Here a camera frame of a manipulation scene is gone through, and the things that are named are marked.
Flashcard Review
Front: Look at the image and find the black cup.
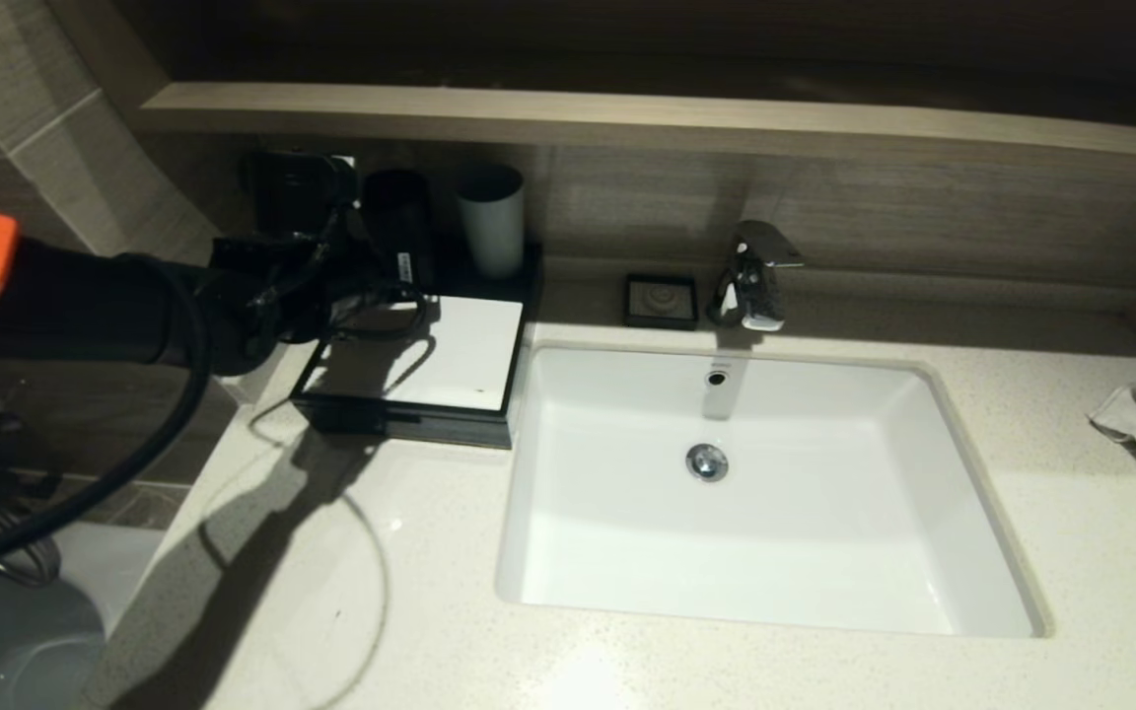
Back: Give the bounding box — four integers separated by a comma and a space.
361, 170, 437, 289

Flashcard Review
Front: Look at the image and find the black amenity box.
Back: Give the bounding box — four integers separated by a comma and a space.
290, 237, 544, 450

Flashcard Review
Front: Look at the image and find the grey cup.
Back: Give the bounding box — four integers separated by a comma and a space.
457, 165, 528, 282

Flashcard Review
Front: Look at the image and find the black square soap dish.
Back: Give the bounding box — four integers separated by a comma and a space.
623, 274, 699, 331

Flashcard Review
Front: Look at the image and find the chrome sink faucet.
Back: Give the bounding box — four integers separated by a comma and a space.
706, 221, 806, 333

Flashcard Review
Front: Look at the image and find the chrome sink drain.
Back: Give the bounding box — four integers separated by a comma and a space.
684, 443, 730, 484

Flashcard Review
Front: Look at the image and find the white bathtub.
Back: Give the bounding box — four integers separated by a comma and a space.
0, 518, 170, 710

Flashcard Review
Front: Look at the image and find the white rectangular sink basin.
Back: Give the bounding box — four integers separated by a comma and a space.
494, 340, 1052, 640

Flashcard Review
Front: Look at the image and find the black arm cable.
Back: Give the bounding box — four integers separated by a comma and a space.
326, 281, 431, 346

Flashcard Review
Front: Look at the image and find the thick black arm hose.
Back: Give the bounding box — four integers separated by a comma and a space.
0, 254, 214, 578

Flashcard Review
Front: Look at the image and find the wooden wall shelf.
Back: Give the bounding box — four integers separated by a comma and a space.
144, 84, 1136, 164

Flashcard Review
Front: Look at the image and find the metal shower hose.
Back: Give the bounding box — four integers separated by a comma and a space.
0, 468, 64, 590

